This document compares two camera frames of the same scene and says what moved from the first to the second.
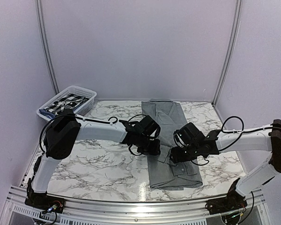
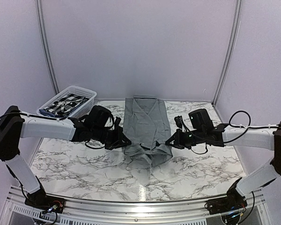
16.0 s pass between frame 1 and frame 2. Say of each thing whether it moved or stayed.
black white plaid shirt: stayed
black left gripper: moved
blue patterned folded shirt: stayed
